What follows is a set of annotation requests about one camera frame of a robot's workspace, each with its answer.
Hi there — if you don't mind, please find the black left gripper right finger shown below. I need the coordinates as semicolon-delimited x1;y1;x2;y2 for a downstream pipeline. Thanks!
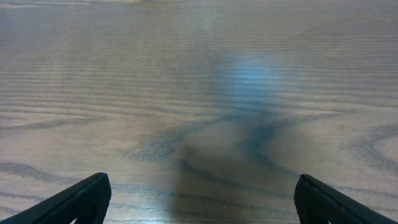
294;174;397;224

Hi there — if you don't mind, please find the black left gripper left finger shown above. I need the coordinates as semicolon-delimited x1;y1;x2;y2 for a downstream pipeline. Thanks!
1;172;111;224

